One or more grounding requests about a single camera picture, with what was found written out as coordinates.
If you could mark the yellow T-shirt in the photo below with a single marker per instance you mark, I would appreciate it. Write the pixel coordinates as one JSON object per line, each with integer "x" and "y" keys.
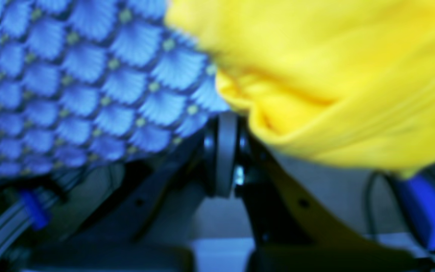
{"x": 344, "y": 83}

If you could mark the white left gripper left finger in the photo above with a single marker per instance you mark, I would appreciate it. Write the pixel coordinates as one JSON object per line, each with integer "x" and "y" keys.
{"x": 143, "y": 226}

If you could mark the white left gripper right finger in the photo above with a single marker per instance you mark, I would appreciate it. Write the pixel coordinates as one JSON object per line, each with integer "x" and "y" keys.
{"x": 292, "y": 231}

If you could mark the blue fan-pattern tablecloth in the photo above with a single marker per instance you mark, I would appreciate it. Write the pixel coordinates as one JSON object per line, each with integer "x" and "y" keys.
{"x": 90, "y": 82}

